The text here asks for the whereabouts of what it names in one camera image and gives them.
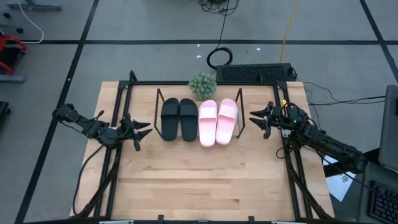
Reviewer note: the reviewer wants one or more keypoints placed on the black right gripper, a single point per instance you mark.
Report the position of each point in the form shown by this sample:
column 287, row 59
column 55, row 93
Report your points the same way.
column 284, row 118

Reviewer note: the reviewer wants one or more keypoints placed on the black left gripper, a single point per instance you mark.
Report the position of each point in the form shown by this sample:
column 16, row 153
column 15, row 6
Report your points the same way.
column 127, row 130

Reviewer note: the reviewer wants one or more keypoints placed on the black slide sandal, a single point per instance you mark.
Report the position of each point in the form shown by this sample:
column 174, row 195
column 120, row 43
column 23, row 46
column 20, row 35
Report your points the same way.
column 170, row 121
column 188, row 121

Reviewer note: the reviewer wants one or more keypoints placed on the pink slide sandal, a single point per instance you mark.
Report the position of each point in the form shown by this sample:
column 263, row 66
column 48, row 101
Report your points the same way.
column 207, row 124
column 226, row 121

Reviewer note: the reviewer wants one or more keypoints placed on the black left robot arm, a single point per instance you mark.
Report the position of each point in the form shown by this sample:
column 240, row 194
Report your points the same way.
column 87, row 126

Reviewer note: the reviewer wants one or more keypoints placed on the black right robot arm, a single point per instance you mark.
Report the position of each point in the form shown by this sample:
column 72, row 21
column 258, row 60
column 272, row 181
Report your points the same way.
column 329, row 144

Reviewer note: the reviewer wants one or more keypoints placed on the black computer case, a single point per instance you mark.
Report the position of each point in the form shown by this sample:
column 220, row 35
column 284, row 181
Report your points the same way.
column 255, row 73

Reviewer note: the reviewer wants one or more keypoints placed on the green succulent in pot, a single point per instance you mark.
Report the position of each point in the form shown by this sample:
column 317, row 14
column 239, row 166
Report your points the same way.
column 202, row 84

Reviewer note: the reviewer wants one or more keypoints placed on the white paper sheet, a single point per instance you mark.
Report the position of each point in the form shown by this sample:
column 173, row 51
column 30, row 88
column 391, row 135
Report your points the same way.
column 340, row 183

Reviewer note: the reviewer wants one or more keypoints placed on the gray side desk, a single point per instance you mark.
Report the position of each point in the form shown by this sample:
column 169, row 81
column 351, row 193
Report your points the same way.
column 363, row 193

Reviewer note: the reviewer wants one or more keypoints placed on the black keyboard on side desk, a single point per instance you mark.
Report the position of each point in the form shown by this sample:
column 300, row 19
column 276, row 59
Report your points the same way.
column 385, row 203

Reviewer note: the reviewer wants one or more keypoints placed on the red cart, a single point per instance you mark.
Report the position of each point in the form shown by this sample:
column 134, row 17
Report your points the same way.
column 7, row 39

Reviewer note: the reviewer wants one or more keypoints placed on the gray stand base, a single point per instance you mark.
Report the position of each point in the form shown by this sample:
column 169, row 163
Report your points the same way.
column 34, row 6

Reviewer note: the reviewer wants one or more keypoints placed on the black metal table frame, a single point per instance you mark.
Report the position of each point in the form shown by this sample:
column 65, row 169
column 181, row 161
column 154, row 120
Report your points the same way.
column 155, row 82

